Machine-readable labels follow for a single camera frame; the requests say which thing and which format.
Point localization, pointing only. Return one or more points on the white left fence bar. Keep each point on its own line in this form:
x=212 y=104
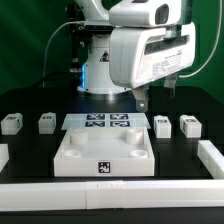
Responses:
x=4 y=155

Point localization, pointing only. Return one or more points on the white right fence bar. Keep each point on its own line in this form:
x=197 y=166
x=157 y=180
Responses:
x=211 y=158

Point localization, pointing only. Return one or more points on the black camera on stand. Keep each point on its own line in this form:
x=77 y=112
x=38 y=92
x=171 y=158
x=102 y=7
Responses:
x=79 y=37

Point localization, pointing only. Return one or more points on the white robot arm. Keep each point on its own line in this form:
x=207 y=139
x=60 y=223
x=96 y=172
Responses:
x=95 y=71

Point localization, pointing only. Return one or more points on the marker sheet with tags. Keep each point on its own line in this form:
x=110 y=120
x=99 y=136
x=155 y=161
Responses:
x=106 y=120

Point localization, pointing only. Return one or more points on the white fence bar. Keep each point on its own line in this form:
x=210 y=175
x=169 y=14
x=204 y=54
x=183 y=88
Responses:
x=111 y=194
x=211 y=158
x=4 y=155

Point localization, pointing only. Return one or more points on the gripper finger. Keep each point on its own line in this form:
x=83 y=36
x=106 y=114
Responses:
x=170 y=85
x=141 y=96

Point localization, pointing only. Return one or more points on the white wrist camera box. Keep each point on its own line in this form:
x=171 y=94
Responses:
x=151 y=13

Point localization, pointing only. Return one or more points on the white front fence bar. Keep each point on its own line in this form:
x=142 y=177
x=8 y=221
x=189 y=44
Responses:
x=111 y=194

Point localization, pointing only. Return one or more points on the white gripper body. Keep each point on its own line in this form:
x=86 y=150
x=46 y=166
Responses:
x=139 y=56

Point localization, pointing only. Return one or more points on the white square tabletop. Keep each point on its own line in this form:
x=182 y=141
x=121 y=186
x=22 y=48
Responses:
x=105 y=152

